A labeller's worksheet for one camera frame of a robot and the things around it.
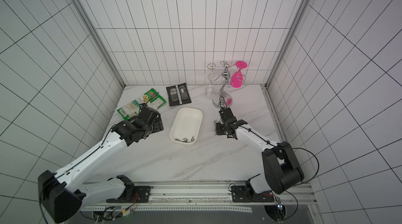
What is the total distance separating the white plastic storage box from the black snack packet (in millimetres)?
81

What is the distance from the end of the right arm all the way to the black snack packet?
15.4 inches

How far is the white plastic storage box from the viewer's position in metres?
0.91

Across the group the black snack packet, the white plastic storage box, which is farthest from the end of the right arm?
the black snack packet

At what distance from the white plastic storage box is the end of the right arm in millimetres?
150

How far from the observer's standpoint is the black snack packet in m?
1.12

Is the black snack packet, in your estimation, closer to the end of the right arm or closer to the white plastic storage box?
the white plastic storage box

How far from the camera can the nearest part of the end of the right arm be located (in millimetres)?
637
